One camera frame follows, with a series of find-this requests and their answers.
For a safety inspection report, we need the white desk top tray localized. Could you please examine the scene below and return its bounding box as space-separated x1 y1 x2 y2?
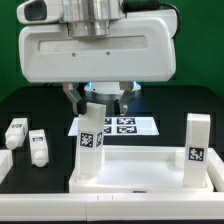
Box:
69 145 224 194

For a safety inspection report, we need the white front rail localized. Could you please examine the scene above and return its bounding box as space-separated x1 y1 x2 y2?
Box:
0 192 224 221

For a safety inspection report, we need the white marker plate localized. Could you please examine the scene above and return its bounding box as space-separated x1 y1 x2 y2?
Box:
67 116 160 137

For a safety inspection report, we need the white left corner block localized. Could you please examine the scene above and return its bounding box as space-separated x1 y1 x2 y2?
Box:
0 150 13 184

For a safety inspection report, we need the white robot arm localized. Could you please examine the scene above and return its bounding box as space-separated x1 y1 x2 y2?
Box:
17 0 181 114

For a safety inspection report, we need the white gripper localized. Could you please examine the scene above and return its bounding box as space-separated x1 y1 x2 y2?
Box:
17 0 177 115

